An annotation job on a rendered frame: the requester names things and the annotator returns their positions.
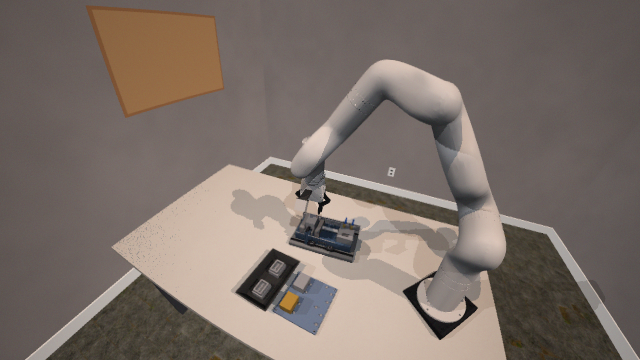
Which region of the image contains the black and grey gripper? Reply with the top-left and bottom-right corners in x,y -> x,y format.
295,178 -> 331,214

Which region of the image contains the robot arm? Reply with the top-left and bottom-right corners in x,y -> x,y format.
291,60 -> 506,323

